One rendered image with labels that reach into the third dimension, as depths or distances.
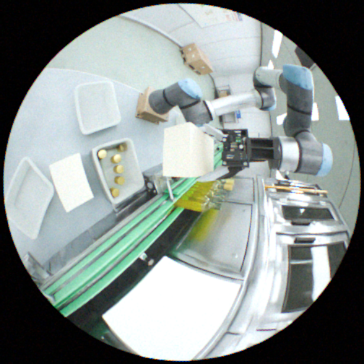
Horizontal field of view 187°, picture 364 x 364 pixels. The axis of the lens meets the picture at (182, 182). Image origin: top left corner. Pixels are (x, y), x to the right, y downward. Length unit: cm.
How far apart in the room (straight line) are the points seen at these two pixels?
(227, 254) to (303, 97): 52
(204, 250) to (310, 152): 46
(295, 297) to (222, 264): 37
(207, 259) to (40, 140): 77
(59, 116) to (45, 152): 14
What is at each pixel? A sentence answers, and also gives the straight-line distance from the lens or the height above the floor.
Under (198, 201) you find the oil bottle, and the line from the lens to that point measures 45.
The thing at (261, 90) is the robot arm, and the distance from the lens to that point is 66.
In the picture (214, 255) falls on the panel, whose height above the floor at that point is 117.
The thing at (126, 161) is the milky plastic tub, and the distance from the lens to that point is 52.
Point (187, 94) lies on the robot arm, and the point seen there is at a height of 103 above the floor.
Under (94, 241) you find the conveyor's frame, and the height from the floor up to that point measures 87.
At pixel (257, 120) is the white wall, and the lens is 632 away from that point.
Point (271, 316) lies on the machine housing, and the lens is 51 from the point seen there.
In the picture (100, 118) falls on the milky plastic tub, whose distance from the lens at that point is 54.
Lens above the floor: 124
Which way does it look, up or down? 34 degrees down
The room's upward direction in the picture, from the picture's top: 95 degrees clockwise
